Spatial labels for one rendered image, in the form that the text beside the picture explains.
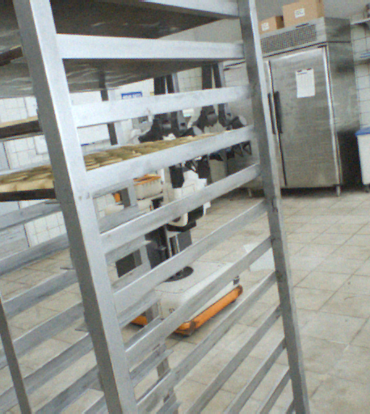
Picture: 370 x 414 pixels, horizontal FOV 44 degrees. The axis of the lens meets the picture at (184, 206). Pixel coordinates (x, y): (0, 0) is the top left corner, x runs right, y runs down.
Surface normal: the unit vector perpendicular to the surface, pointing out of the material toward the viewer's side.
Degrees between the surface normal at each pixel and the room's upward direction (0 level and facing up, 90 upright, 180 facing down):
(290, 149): 90
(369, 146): 92
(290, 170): 90
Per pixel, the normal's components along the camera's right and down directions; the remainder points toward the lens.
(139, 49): 0.83, -0.04
